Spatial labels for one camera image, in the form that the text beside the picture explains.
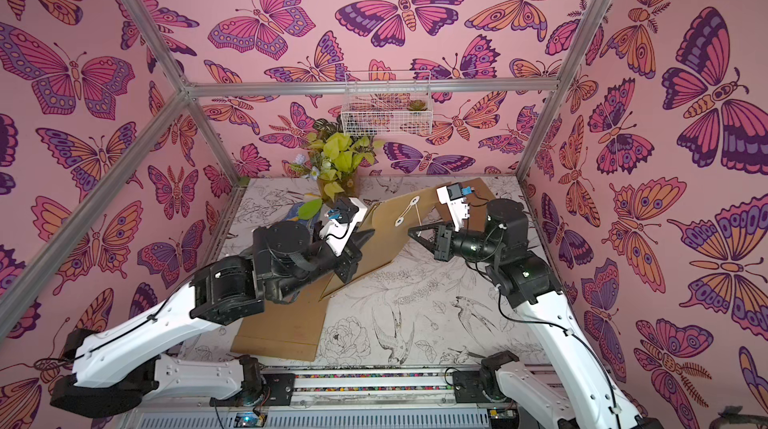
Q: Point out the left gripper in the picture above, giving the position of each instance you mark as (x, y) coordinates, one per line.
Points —
(348, 256)

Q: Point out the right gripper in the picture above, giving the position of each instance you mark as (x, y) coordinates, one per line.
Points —
(444, 242)

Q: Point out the kraft file bag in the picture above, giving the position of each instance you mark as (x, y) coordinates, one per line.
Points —
(477, 201)
(288, 321)
(390, 219)

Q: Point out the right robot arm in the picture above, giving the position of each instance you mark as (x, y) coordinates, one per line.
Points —
(530, 294)

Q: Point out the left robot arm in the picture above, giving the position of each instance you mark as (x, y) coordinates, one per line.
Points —
(116, 370)

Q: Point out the glass vase with plants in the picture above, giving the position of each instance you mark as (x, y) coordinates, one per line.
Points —
(333, 159)

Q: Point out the green item in basket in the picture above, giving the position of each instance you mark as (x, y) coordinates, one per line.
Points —
(417, 105)

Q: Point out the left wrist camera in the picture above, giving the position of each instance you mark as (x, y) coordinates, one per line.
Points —
(342, 221)

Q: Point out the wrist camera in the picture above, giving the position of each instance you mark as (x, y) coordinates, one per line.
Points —
(454, 198)
(342, 221)

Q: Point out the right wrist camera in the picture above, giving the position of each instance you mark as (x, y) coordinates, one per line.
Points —
(454, 198)

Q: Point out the white wire basket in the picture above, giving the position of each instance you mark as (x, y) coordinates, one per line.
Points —
(375, 102)

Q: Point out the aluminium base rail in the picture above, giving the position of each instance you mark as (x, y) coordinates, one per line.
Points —
(411, 397)

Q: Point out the aluminium frame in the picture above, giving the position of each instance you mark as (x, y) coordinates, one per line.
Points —
(20, 296)

